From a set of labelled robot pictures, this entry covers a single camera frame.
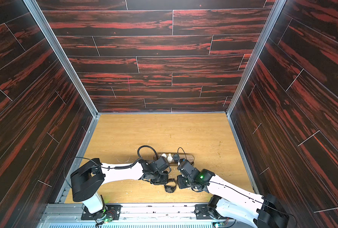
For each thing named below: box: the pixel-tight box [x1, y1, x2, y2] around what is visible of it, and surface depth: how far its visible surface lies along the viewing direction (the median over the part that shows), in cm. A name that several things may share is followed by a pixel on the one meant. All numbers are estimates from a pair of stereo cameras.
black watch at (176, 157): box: [172, 153, 180, 163], surface depth 86 cm
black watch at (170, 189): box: [164, 178, 177, 194], surface depth 81 cm
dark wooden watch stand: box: [153, 153, 195, 163], surface depth 88 cm
